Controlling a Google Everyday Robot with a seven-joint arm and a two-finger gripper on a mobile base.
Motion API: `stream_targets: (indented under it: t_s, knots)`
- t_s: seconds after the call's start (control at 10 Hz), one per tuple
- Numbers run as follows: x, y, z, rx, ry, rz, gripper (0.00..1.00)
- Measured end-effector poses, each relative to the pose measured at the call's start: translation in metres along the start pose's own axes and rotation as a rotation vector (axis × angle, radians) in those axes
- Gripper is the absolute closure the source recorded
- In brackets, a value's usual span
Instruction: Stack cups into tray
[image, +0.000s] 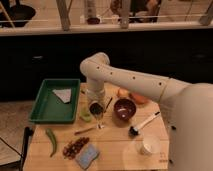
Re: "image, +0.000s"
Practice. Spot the green small object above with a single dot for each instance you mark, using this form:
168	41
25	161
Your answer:
85	115

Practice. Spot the orange bowl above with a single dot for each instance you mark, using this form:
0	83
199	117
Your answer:
139	99

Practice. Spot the metal cup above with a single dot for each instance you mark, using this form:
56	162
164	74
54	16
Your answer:
96	110

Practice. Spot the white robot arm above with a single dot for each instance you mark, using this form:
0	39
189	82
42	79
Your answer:
190	104

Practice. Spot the black stick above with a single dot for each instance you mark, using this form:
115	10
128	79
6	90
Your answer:
110	100

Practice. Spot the grey cloth in tray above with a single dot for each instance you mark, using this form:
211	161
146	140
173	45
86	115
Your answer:
63	94

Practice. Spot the dark red bowl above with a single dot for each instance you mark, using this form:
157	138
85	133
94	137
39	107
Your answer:
124	109

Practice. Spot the white cup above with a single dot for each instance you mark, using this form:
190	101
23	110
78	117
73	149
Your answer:
150	145

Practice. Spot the green plastic tray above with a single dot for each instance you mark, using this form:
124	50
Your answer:
49	109

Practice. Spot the green okra pod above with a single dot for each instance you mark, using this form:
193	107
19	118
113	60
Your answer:
53	140

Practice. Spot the brown grape bunch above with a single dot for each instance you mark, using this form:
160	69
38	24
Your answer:
73	148

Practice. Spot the yellow round fruit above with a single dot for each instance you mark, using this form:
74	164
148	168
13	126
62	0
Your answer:
122	93

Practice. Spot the blue sponge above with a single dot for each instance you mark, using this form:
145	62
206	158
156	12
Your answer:
87	156

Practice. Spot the metal fork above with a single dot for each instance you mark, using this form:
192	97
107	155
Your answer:
98	126

